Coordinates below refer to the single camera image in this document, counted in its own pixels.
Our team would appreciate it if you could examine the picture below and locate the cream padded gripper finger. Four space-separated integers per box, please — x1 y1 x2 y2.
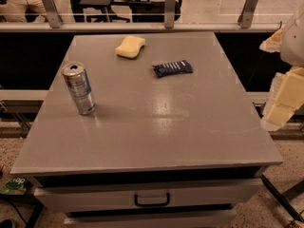
259 28 283 53
261 66 304 131

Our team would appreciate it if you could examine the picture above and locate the silver blue redbull can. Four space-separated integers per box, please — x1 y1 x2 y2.
62 62 95 115

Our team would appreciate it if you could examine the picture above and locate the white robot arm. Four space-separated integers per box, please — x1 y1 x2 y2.
259 4 304 131

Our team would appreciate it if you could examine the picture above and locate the black metal floor bar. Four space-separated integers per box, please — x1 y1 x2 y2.
260 175 304 222

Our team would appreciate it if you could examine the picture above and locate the dark blue snack packet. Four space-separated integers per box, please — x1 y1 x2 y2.
153 60 193 78

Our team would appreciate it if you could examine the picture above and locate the grey upper drawer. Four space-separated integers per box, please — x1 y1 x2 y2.
34 178 262 213

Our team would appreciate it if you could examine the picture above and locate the grey drawer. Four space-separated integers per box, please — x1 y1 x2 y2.
64 210 237 228
34 178 262 213

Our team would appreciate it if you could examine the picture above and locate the yellow sponge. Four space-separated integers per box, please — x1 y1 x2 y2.
114 36 145 59

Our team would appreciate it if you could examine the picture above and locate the grey lower drawer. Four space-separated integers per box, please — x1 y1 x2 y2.
64 210 237 228

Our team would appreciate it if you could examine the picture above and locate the person in beige trousers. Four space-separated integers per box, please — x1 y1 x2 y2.
0 0 47 23

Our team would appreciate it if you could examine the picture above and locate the green chip bag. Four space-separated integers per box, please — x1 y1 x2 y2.
0 177 28 196

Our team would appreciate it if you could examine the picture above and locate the metal railing post right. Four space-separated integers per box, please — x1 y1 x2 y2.
237 0 258 29

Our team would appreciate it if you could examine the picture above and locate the metal railing post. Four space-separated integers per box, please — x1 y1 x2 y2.
42 0 63 29
164 0 175 29
237 0 258 29

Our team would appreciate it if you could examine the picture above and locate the metal railing post middle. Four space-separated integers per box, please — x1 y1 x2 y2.
164 0 175 29

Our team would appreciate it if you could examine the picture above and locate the black drawer handle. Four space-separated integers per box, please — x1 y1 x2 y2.
134 193 171 208

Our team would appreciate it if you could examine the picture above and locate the metal railing post left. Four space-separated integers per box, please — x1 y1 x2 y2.
42 0 63 29

